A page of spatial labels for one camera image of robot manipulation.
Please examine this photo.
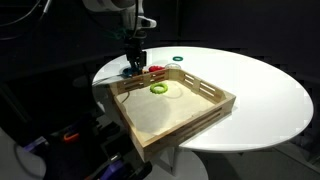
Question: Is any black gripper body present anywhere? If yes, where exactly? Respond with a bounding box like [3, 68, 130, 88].
[124, 37, 148, 66]

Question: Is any blue toothed ring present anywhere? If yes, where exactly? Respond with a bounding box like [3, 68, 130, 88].
[121, 67, 135, 79]

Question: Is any wooden slatted tray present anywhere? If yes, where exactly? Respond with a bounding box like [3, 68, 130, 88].
[108, 68, 237, 162]

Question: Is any purple black tool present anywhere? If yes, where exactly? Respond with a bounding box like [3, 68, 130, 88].
[98, 160, 127, 180]

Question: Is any white rounded cover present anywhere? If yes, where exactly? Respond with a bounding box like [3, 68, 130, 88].
[0, 127, 47, 180]

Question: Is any red toothed ring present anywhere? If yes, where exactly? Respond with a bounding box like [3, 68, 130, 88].
[148, 65, 166, 73]

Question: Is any lime green toothed ring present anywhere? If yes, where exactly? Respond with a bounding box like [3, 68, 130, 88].
[149, 82, 169, 96]

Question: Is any green cable bundle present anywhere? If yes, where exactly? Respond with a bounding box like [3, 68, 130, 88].
[105, 27, 129, 42]

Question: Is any white translucent ring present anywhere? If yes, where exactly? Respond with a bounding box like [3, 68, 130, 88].
[164, 62, 182, 71]

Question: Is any orange clamp handle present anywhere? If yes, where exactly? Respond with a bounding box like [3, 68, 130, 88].
[63, 132, 81, 144]

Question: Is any black hanging cable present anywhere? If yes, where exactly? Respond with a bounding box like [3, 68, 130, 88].
[0, 0, 53, 42]

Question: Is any white table pedestal base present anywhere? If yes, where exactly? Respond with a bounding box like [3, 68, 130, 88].
[150, 146, 210, 180]

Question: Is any purple strip bracket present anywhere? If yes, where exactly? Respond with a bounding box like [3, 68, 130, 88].
[23, 136, 50, 153]

